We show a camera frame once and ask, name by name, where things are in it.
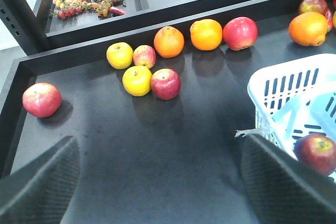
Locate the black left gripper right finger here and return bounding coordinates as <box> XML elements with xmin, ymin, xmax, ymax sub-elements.
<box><xmin>241</xmin><ymin>134</ymin><xmax>335</xmax><ymax>223</ymax></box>

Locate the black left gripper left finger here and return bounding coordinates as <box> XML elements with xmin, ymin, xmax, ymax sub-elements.
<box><xmin>1</xmin><ymin>136</ymin><xmax>80</xmax><ymax>223</ymax></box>

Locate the dark red apple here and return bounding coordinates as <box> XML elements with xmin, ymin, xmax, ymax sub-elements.
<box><xmin>293</xmin><ymin>133</ymin><xmax>335</xmax><ymax>176</ymax></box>

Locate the light blue plastic basket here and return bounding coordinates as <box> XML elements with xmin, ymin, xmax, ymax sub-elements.
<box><xmin>236</xmin><ymin>54</ymin><xmax>335</xmax><ymax>158</ymax></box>

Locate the pink red apple far left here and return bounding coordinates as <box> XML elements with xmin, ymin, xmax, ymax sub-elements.
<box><xmin>22</xmin><ymin>82</ymin><xmax>62</xmax><ymax>118</ymax></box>

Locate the yellow apple front left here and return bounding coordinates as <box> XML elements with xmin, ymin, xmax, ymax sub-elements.
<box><xmin>122</xmin><ymin>66</ymin><xmax>152</xmax><ymax>97</ymax></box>

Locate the yellow apple rear left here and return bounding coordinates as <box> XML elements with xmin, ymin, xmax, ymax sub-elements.
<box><xmin>106</xmin><ymin>42</ymin><xmax>133</xmax><ymax>70</ymax></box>

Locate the red apple beside yellow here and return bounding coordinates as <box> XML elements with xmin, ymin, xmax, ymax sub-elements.
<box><xmin>151</xmin><ymin>68</ymin><xmax>181</xmax><ymax>100</ymax></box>

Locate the black wooden display stand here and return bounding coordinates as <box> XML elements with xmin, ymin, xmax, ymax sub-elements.
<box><xmin>1</xmin><ymin>0</ymin><xmax>335</xmax><ymax>223</ymax></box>

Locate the bright red apple left tray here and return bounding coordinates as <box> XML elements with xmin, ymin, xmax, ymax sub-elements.
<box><xmin>223</xmin><ymin>17</ymin><xmax>258</xmax><ymax>51</ymax></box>

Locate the orange fruit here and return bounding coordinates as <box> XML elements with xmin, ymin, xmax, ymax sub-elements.
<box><xmin>154</xmin><ymin>26</ymin><xmax>184</xmax><ymax>58</ymax></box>
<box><xmin>190</xmin><ymin>19</ymin><xmax>223</xmax><ymax>51</ymax></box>
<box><xmin>288</xmin><ymin>12</ymin><xmax>328</xmax><ymax>47</ymax></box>

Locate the pink striped apple rear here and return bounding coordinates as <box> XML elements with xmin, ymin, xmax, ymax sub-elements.
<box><xmin>133</xmin><ymin>45</ymin><xmax>156</xmax><ymax>69</ymax></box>

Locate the orange fruit far left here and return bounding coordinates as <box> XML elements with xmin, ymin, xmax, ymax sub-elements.
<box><xmin>190</xmin><ymin>19</ymin><xmax>223</xmax><ymax>51</ymax></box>

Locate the red green apple rear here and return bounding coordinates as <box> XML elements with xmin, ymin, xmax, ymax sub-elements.
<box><xmin>298</xmin><ymin>0</ymin><xmax>328</xmax><ymax>15</ymax></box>

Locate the dark red chili upper tray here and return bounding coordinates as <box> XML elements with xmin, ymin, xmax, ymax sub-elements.
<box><xmin>109</xmin><ymin>6</ymin><xmax>126</xmax><ymax>16</ymax></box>

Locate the left black frame post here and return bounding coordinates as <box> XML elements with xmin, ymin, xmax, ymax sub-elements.
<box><xmin>1</xmin><ymin>0</ymin><xmax>51</xmax><ymax>55</ymax></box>

